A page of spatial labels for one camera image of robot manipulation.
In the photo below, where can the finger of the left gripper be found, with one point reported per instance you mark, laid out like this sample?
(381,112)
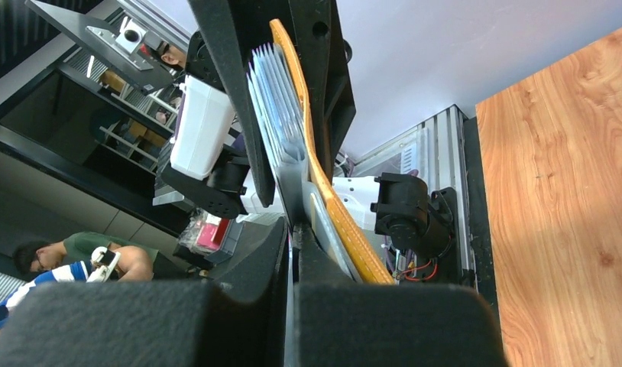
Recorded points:
(220,32)

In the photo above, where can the yellow leather card holder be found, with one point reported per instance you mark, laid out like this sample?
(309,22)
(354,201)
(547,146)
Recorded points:
(281,104)

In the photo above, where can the person with glasses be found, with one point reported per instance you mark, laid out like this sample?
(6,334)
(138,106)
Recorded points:
(168,55)

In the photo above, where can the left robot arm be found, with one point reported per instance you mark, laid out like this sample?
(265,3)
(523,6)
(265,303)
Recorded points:
(219,191)

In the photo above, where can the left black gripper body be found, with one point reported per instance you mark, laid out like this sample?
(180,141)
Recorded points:
(315,30)

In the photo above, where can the person in striped shirt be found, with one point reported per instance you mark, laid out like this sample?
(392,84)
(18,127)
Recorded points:
(69,260)

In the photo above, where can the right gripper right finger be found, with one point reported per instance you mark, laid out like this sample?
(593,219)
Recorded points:
(338,322)

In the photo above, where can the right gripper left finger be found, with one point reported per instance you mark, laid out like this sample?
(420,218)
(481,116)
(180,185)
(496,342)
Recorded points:
(238,319)

